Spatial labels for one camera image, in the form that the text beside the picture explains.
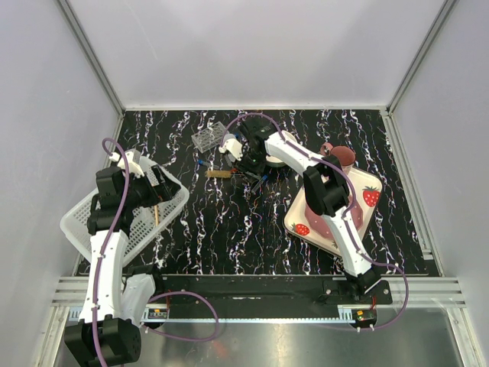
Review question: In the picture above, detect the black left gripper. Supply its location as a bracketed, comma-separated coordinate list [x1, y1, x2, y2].
[122, 164, 180, 209]

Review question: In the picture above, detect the white strawberry pattern tray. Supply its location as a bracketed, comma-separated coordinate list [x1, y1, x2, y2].
[283, 168, 382, 256]

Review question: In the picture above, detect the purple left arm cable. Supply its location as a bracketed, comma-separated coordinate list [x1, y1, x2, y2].
[91, 137, 219, 367]

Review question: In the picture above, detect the wooden test tube clamp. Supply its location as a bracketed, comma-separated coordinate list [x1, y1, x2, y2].
[154, 205, 160, 227]

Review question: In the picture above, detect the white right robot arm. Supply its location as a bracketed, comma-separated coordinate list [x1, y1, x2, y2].
[219, 119, 381, 303]

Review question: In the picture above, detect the right control box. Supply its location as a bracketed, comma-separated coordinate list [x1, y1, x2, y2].
[352, 309, 377, 328]

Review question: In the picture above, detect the green white ceramic bowl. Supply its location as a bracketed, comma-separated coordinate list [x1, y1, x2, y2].
[266, 131, 297, 168]

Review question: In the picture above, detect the white wash bottle red cap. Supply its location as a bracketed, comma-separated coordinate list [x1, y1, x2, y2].
[219, 133, 242, 164]

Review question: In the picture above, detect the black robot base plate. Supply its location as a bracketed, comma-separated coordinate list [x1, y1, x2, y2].
[154, 274, 393, 306]

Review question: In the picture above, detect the white perforated plastic basket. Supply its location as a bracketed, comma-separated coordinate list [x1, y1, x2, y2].
[60, 155, 190, 265]

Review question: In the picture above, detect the left control box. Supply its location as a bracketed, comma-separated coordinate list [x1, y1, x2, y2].
[147, 308, 169, 323]

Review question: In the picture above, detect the pink polka dot dish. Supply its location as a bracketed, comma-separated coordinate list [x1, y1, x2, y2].
[304, 203, 363, 241]

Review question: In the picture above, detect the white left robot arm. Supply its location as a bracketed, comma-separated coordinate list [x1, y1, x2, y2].
[64, 164, 181, 366]

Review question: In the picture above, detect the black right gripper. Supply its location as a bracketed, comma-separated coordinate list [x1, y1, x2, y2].
[232, 148, 267, 184]

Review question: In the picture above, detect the clear test tube rack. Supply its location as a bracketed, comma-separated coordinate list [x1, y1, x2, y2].
[191, 122, 226, 153]

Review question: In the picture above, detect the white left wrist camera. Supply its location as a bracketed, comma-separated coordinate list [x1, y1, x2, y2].
[109, 149, 145, 178]

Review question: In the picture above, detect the tan bristle tube brush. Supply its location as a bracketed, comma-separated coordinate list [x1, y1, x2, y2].
[205, 170, 241, 179]

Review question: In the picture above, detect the control box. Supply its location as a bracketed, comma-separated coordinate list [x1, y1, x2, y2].
[352, 309, 377, 328]
[147, 308, 169, 323]

